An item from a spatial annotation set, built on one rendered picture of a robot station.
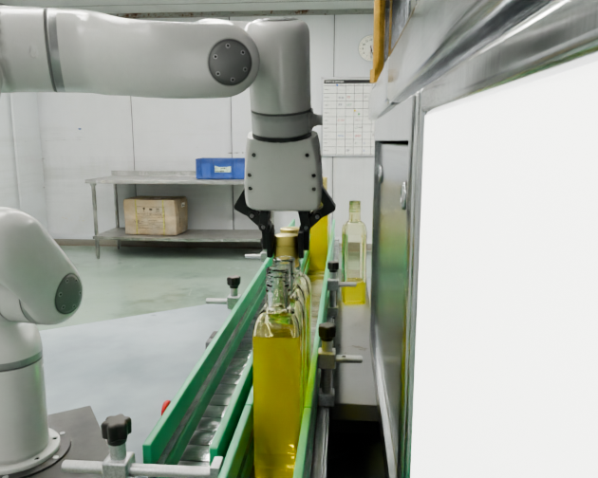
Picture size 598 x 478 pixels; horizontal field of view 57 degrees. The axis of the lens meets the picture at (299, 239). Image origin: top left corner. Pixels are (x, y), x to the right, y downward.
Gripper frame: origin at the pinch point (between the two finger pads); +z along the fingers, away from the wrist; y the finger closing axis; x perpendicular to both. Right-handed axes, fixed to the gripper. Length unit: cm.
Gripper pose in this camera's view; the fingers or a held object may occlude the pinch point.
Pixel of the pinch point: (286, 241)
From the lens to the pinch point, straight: 75.7
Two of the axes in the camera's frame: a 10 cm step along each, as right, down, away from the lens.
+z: 0.3, 9.0, 4.3
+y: -9.9, -0.2, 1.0
